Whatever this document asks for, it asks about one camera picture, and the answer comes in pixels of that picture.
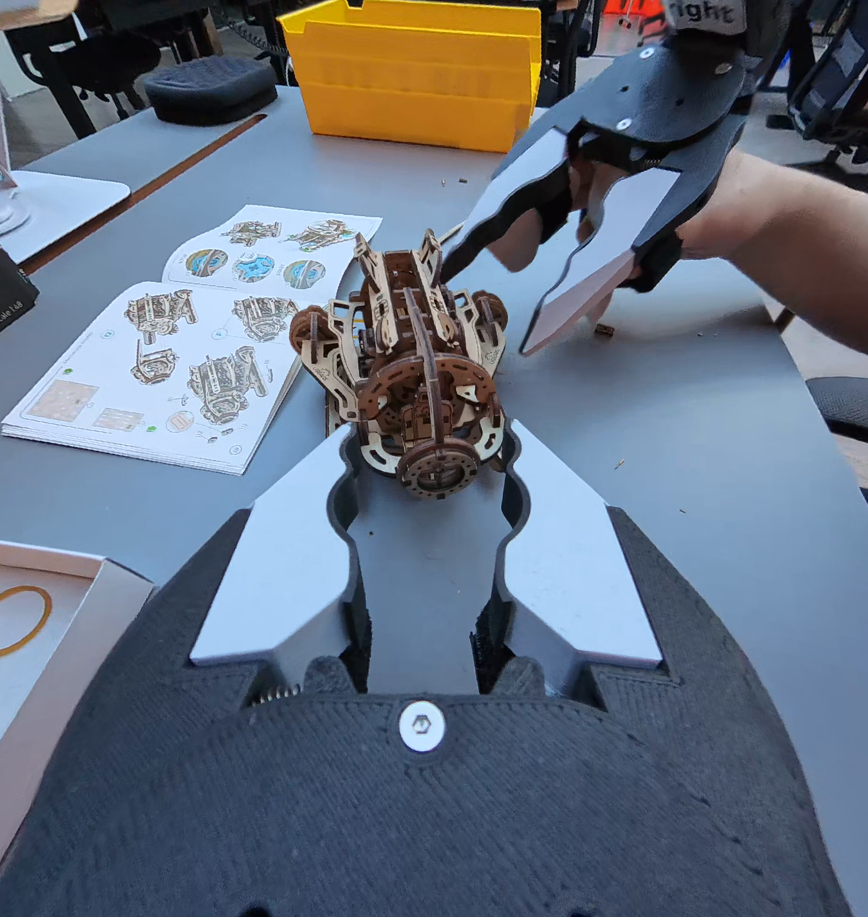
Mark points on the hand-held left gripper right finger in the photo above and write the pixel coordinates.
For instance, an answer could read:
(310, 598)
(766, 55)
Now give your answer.
(577, 580)

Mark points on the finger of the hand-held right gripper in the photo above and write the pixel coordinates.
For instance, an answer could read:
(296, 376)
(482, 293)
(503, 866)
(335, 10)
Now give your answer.
(538, 168)
(620, 229)

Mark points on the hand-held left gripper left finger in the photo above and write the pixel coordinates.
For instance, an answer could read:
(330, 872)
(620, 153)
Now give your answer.
(276, 573)

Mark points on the wooden mechanical model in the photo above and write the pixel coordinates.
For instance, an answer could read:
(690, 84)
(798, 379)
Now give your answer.
(394, 337)

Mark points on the person's right forearm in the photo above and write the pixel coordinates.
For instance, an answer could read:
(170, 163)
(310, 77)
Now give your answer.
(813, 243)

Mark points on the black model kit box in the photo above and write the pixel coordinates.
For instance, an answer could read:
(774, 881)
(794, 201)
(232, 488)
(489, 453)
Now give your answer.
(1, 286)

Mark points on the person's right hand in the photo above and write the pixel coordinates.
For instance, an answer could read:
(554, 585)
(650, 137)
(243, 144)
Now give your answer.
(593, 190)

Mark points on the thin wooden strip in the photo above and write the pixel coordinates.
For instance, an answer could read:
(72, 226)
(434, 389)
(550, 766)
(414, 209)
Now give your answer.
(454, 231)

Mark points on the black office chair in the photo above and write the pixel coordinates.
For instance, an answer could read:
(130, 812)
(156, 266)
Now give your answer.
(83, 71)
(842, 71)
(856, 408)
(570, 43)

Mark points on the yellow plastic bin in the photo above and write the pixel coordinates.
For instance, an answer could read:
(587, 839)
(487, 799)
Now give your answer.
(405, 86)

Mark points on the white cardboard box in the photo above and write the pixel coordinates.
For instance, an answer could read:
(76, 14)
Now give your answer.
(83, 645)

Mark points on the scattered tan rubber bands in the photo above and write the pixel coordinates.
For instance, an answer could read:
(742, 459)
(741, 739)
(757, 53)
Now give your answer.
(47, 623)

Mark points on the open instruction booklet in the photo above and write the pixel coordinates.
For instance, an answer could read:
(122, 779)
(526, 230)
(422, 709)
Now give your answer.
(119, 358)

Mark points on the black padded cushion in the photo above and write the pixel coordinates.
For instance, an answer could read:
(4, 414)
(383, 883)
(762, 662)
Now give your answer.
(205, 86)

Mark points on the white stand base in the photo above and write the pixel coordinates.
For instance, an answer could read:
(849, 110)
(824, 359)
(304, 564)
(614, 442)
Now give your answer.
(69, 204)

